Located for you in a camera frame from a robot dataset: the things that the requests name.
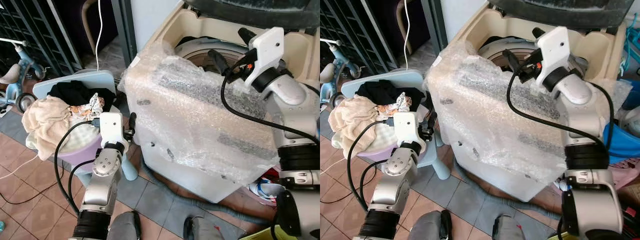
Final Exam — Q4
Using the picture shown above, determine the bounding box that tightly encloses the white textured cloth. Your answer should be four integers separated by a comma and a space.
369, 117, 397, 151
64, 116, 104, 152

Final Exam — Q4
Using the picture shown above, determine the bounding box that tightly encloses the grey left robot leg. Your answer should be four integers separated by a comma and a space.
106, 210, 142, 240
413, 209, 454, 240

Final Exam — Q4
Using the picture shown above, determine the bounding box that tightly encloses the black garment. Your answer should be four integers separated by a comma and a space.
356, 79, 426, 112
47, 80, 117, 112

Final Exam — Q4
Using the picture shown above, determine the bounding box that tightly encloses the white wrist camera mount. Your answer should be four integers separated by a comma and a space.
244, 27, 285, 90
99, 112, 125, 149
535, 26, 571, 85
393, 112, 420, 147

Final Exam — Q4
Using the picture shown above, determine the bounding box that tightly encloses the patterned brown white cloth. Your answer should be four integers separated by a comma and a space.
377, 93, 413, 119
69, 94, 107, 120

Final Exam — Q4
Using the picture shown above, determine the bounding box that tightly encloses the light blue plastic stool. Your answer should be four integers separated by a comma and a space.
341, 69, 452, 181
32, 69, 140, 182

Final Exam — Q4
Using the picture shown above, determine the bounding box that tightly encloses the teal plastic rack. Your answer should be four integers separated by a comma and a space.
621, 14, 640, 77

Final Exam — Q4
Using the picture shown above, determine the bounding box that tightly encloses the grey right robot leg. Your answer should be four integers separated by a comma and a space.
490, 214, 537, 240
182, 215, 227, 240

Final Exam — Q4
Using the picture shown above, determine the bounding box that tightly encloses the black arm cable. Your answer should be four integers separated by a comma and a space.
220, 56, 321, 146
346, 118, 397, 213
505, 60, 616, 168
53, 118, 103, 217

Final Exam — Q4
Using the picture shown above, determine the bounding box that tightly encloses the clear bubble wrap sheet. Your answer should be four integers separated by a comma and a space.
425, 40, 634, 185
122, 40, 282, 187

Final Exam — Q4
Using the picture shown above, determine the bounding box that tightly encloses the thin black floor cable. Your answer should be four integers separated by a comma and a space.
320, 172, 352, 205
0, 166, 65, 206

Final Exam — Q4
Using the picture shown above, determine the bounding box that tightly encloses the washing machine drum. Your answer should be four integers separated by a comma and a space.
478, 36, 591, 71
174, 36, 253, 73

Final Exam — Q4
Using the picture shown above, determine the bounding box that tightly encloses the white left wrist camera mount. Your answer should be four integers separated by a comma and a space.
99, 112, 125, 149
393, 112, 420, 147

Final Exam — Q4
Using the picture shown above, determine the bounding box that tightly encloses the dark washing machine lid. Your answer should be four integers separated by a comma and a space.
487, 0, 636, 29
183, 0, 321, 29

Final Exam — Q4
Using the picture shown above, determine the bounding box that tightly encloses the pink cloth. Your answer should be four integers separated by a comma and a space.
607, 159, 640, 190

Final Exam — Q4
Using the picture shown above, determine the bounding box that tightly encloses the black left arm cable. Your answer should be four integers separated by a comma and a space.
346, 118, 397, 213
53, 118, 103, 217

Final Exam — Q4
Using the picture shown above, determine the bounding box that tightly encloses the beige towel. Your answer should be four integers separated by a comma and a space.
328, 95, 376, 157
21, 96, 72, 161

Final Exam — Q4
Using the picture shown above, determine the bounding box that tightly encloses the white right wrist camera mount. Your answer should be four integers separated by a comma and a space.
535, 26, 571, 85
244, 27, 285, 90

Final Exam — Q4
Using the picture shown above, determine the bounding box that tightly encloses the blue plastic basin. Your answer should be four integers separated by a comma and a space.
602, 121, 640, 164

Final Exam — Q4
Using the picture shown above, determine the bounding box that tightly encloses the thin white hanging cable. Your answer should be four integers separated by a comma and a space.
94, 0, 105, 71
403, 0, 412, 71

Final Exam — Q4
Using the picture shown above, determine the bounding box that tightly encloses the dark slatted crate stack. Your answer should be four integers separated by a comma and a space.
320, 0, 397, 77
0, 0, 84, 77

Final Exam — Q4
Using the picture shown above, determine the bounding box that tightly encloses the purple laundry basin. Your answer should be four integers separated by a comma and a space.
356, 135, 428, 163
56, 134, 107, 164

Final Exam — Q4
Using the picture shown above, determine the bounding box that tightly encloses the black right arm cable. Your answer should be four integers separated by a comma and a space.
220, 56, 321, 146
505, 60, 616, 168

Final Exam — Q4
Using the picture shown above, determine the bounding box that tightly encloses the light blue child tricycle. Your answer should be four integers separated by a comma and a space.
0, 37, 52, 114
320, 37, 362, 110

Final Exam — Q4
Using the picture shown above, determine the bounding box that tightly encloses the grey robot leg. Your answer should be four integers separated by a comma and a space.
182, 215, 227, 240
413, 209, 454, 240
106, 210, 142, 240
490, 214, 537, 240

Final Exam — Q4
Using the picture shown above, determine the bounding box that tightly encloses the grey metal door frame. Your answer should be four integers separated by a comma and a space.
109, 0, 139, 68
421, 0, 449, 53

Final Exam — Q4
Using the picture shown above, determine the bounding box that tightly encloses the beige top-load washing machine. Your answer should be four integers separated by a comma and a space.
425, 0, 634, 202
122, 0, 321, 204

